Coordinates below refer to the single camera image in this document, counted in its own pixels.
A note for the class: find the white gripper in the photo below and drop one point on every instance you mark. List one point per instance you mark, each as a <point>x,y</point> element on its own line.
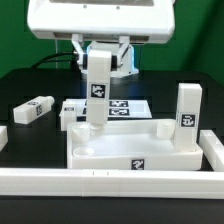
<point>138,21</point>

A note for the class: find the white desk top tray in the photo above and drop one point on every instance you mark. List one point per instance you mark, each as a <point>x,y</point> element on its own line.
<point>131,145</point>

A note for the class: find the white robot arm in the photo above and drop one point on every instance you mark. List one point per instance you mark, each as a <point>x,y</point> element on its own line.
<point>111,25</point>

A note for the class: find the white right fence bar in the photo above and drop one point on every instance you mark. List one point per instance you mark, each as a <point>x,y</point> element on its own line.
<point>213,149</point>

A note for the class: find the white fence bar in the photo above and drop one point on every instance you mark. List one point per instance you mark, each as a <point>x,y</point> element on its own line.
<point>111,183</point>
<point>213,149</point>

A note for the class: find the white front fence bar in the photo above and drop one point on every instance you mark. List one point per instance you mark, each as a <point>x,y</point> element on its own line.
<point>111,183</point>

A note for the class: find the white marker base plate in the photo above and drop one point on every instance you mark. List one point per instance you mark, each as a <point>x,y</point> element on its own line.
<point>118,108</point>

